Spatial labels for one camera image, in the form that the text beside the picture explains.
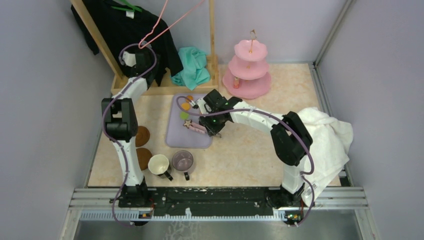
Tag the pink three-tier cake stand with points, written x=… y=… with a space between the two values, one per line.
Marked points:
x=250 y=65

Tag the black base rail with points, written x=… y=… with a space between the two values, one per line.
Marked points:
x=209 y=201

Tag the green round cookie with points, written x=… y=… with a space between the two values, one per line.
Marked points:
x=184 y=116

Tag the star-shaped iced cookie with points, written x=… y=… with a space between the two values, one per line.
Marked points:
x=188 y=123

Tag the white towel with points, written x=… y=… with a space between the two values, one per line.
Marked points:
x=331 y=141

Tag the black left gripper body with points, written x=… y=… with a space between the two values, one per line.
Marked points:
x=155 y=68

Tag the black t-shirt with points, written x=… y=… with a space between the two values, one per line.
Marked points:
x=142 y=30

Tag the green clothes hanger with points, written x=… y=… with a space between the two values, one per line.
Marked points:
x=126 y=6

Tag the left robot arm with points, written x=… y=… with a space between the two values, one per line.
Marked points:
x=120 y=126

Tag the brown saucer far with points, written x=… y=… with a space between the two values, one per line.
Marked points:
x=142 y=136

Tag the lavender serving tray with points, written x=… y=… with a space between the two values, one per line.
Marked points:
x=177 y=135

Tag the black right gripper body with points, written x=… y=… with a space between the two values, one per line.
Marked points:
x=213 y=122

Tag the pink food tongs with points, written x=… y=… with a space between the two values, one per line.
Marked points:
x=203 y=130

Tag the cream mug black handle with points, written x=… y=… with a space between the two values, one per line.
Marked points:
x=159 y=165

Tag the brown saucer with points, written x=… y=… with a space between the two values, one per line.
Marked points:
x=142 y=136
x=143 y=155

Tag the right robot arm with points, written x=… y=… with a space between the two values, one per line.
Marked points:
x=290 y=137

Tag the teal cloth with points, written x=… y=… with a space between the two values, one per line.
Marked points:
x=194 y=73

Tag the red striped cake piece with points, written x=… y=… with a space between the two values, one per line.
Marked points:
x=236 y=82

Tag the wooden clothes rack frame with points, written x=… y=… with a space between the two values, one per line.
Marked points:
x=166 y=87

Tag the brown saucer near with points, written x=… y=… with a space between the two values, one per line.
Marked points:
x=143 y=155

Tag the orange waffle round cookie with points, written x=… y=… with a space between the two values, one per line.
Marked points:
x=186 y=106

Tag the purple mug black handle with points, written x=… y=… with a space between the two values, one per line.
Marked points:
x=183 y=161

